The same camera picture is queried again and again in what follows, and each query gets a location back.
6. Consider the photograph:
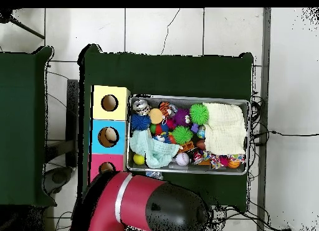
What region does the cream waffle cloth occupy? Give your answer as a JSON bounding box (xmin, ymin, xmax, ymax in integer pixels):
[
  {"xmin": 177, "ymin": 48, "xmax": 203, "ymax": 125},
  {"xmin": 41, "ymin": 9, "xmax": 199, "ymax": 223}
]
[{"xmin": 202, "ymin": 102, "xmax": 247, "ymax": 156}]

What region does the orange round sponge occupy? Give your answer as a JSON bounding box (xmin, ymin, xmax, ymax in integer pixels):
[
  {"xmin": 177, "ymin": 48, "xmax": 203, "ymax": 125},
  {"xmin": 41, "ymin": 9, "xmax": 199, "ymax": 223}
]
[{"xmin": 148, "ymin": 108, "xmax": 164, "ymax": 125}]

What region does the dark green table cloth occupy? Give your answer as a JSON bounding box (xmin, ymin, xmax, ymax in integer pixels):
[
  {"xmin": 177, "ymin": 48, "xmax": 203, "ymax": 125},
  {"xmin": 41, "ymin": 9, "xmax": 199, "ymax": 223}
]
[{"xmin": 77, "ymin": 44, "xmax": 255, "ymax": 212}]

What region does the green spiky toy with eyes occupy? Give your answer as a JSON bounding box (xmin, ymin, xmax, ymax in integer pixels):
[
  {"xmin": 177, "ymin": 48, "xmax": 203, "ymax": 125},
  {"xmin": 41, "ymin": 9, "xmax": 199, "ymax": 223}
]
[{"xmin": 171, "ymin": 126, "xmax": 193, "ymax": 146}]

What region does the green spiky rubber ball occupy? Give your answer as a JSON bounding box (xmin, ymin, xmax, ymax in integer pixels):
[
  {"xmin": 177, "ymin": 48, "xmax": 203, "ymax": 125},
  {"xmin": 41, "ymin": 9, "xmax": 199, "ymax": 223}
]
[{"xmin": 189, "ymin": 103, "xmax": 209, "ymax": 125}]

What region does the grey round base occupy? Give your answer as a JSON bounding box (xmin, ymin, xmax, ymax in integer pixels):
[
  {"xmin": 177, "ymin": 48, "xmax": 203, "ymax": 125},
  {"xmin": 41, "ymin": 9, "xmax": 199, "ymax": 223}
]
[{"xmin": 44, "ymin": 166, "xmax": 74, "ymax": 194}]

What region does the shallow wire mesh bin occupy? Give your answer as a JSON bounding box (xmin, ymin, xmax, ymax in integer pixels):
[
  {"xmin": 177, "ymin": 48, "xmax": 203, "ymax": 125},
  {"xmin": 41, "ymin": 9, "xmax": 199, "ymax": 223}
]
[{"xmin": 125, "ymin": 94, "xmax": 251, "ymax": 176}]

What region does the black cable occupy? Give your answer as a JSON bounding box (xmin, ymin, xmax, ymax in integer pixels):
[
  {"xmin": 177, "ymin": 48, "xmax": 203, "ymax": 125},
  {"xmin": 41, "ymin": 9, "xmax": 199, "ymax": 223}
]
[{"xmin": 251, "ymin": 130, "xmax": 319, "ymax": 138}]

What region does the clear plastic packet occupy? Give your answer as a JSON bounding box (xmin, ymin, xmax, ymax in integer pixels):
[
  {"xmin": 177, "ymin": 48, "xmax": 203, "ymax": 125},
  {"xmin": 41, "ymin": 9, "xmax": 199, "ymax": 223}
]
[{"xmin": 145, "ymin": 171, "xmax": 164, "ymax": 180}]

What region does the wooden box with three holes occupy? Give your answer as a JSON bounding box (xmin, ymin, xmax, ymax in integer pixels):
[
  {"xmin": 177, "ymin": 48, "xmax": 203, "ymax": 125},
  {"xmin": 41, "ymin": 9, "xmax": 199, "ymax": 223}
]
[{"xmin": 88, "ymin": 85, "xmax": 131, "ymax": 182}]

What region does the tiger plush toy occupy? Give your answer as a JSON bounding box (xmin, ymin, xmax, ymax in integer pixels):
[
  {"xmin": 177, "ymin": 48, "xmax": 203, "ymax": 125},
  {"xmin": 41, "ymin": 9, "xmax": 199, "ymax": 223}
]
[{"xmin": 158, "ymin": 101, "xmax": 178, "ymax": 118}]

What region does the purple spiky toy with eyes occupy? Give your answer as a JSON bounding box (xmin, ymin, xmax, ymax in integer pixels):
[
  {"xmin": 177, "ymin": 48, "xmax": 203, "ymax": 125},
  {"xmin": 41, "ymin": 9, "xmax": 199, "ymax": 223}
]
[{"xmin": 173, "ymin": 108, "xmax": 191, "ymax": 127}]

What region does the dark green side table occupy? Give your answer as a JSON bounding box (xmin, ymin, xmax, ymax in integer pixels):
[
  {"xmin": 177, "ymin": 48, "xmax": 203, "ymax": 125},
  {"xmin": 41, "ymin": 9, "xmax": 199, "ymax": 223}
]
[{"xmin": 0, "ymin": 46, "xmax": 57, "ymax": 207}]

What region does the white baseball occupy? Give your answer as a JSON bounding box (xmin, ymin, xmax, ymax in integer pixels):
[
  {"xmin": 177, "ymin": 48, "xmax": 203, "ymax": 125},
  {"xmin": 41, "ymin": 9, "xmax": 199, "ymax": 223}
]
[{"xmin": 175, "ymin": 152, "xmax": 191, "ymax": 167}]

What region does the black stand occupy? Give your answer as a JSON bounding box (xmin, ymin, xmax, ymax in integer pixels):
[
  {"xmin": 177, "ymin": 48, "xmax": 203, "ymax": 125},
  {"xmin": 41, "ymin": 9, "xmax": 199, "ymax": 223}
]
[{"xmin": 65, "ymin": 78, "xmax": 80, "ymax": 168}]

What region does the blue spiky rubber ball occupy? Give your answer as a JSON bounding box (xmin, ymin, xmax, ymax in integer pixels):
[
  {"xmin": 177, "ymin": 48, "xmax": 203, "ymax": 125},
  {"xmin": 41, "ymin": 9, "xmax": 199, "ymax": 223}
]
[{"xmin": 130, "ymin": 113, "xmax": 152, "ymax": 131}]

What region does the light blue waffle cloth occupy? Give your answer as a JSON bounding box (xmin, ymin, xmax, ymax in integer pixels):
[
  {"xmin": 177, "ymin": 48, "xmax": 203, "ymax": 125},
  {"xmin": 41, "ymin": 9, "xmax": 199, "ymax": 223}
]
[{"xmin": 128, "ymin": 128, "xmax": 183, "ymax": 169}]

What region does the crushed silver drink can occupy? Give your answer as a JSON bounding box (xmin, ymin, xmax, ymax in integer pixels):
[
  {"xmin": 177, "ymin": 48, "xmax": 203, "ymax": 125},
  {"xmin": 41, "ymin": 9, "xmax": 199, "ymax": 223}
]
[{"xmin": 131, "ymin": 99, "xmax": 151, "ymax": 116}]

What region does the black tripod leg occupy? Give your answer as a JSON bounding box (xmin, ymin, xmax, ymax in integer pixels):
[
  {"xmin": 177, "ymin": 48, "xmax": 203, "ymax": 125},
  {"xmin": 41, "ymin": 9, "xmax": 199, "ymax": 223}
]
[{"xmin": 0, "ymin": 8, "xmax": 46, "ymax": 40}]

